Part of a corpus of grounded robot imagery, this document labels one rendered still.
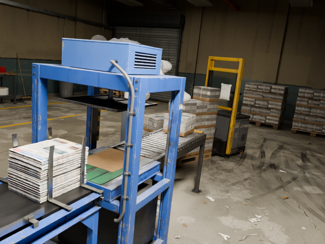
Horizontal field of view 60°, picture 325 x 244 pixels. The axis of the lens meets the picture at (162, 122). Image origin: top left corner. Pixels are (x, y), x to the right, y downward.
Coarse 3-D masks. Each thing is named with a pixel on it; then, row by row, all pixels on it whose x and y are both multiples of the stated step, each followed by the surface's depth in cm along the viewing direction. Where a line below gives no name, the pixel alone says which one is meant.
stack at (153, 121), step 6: (144, 114) 441; (150, 114) 445; (156, 114) 450; (162, 114) 457; (144, 120) 435; (150, 120) 423; (156, 120) 413; (162, 120) 421; (198, 120) 479; (204, 120) 490; (144, 126) 435; (150, 126) 424; (156, 126) 415; (162, 126) 424; (144, 132) 437; (192, 132) 474; (204, 132) 497; (192, 150) 486; (198, 150) 497; (186, 156) 479; (192, 156) 489; (180, 162) 471; (186, 162) 484; (192, 162) 493
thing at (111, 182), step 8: (88, 152) 254; (96, 152) 254; (144, 160) 247; (152, 160) 249; (88, 168) 217; (96, 168) 219; (144, 168) 230; (152, 168) 238; (88, 176) 203; (96, 176) 205; (104, 176) 206; (112, 176) 207; (120, 176) 210; (144, 176) 227; (152, 176) 239; (88, 184) 197; (96, 184) 193; (104, 184) 194; (112, 184) 196; (120, 184) 197; (104, 192) 191; (112, 192) 190; (120, 192) 200; (112, 200) 191
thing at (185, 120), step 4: (168, 116) 344; (184, 116) 346; (164, 120) 347; (168, 120) 345; (184, 120) 336; (188, 120) 343; (164, 124) 349; (180, 124) 340; (184, 124) 338; (188, 124) 347; (164, 128) 349; (180, 128) 340; (184, 128) 338; (188, 128) 351; (184, 132) 339
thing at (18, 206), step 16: (0, 192) 169; (80, 192) 179; (0, 208) 152; (16, 208) 154; (32, 208) 155; (48, 208) 157; (80, 208) 172; (96, 208) 180; (0, 224) 139; (32, 224) 145; (48, 224) 144; (64, 224) 160; (0, 240) 130; (16, 240) 129; (32, 240) 144
